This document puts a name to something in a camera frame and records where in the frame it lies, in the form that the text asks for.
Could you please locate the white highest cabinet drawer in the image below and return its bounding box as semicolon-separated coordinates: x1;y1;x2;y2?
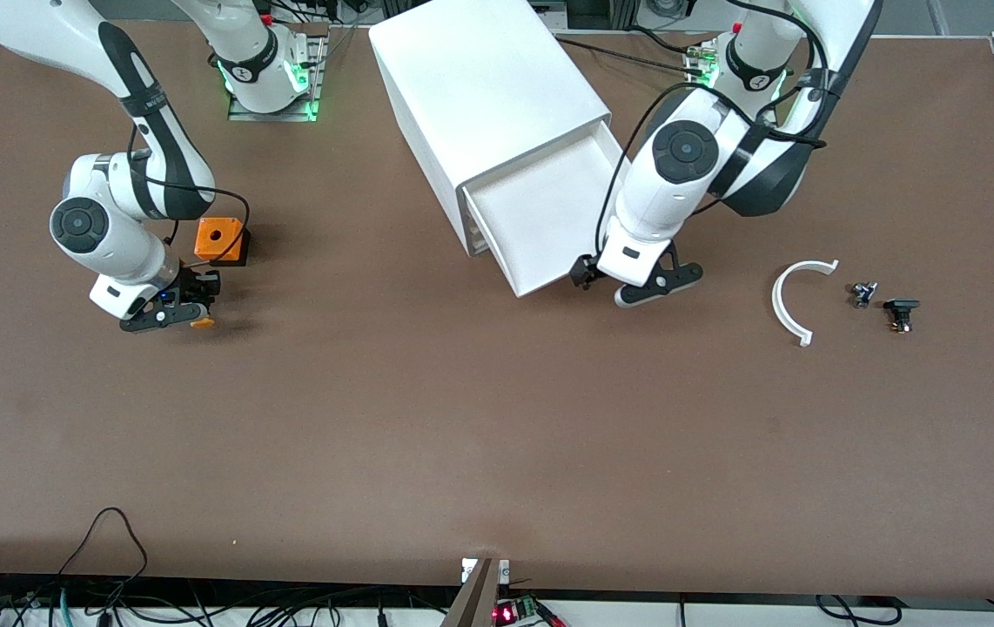
462;122;637;299

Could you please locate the white drawer cabinet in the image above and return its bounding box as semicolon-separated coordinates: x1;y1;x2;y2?
366;0;613;258

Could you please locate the circuit board with red light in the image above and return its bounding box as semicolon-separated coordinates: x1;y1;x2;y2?
493;597;563;627

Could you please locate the orange black button enclosure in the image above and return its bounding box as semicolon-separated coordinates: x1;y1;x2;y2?
194;217;251;267

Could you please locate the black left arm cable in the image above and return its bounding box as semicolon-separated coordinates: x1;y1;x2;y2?
593;0;830;258

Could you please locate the white semicircular plastic bracket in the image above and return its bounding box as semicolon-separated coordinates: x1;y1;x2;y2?
771;259;840;347

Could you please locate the thin black looped cable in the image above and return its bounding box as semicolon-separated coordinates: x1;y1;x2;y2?
57;507;150;602

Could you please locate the black cable on table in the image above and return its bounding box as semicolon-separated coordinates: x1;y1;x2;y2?
554;26;711;78

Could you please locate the black switch contact module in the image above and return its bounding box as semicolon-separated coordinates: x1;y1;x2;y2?
883;298;921;334

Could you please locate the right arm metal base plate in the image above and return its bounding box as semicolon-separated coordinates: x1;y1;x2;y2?
227;35;328;123

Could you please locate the white beam mounting bracket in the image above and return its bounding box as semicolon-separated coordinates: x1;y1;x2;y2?
460;557;511;584

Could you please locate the grey aluminium camera beam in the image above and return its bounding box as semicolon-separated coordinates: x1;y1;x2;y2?
440;557;502;627

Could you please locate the black coiled cable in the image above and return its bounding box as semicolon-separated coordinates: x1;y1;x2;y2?
815;595;903;626

